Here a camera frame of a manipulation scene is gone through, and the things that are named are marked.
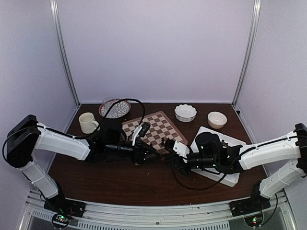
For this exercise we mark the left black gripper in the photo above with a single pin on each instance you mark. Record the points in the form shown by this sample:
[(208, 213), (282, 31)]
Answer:
[(140, 151)]

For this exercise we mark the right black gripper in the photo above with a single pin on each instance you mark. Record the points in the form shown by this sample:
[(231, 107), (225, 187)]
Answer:
[(179, 162)]

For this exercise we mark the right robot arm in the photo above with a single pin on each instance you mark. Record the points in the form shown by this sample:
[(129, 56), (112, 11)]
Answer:
[(230, 160)]

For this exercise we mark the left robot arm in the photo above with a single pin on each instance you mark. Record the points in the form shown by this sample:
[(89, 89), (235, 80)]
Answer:
[(109, 137)]

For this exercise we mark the wooden chess board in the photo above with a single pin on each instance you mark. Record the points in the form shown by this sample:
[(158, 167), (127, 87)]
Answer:
[(161, 128)]

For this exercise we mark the white fluted bowl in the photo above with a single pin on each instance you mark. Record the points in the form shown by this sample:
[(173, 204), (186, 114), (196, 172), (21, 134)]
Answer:
[(185, 113)]

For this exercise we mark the patterned ceramic plate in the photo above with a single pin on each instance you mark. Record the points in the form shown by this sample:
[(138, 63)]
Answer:
[(117, 111)]

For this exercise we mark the cream round bowl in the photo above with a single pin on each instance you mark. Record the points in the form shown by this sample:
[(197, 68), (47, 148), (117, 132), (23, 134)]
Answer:
[(216, 120)]

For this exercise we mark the clear drinking glass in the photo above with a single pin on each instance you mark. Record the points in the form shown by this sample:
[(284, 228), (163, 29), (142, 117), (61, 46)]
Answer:
[(108, 102)]

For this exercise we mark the cream ribbed mug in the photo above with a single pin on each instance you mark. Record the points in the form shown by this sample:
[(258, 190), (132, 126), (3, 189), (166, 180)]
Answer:
[(88, 123)]

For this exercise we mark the white foam tray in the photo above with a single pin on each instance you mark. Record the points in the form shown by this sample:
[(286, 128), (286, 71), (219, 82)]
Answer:
[(231, 179)]

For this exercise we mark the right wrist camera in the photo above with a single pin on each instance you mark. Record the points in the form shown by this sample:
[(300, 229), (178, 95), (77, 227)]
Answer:
[(181, 149)]

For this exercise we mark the front aluminium rail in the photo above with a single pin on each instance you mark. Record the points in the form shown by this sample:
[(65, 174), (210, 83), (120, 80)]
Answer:
[(212, 216)]

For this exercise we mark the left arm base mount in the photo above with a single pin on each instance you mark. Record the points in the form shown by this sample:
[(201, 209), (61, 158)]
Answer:
[(65, 214)]

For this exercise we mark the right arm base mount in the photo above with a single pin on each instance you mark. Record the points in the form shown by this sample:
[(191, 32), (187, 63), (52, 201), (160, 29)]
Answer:
[(251, 209)]

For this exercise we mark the right aluminium frame post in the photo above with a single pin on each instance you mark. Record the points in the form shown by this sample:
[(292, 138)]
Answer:
[(248, 53)]

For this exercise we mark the aluminium frame post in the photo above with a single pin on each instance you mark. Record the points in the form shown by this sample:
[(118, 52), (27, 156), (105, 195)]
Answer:
[(63, 53), (248, 53)]

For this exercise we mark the left aluminium frame post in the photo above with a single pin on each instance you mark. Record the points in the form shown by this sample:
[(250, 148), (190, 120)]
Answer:
[(63, 53)]

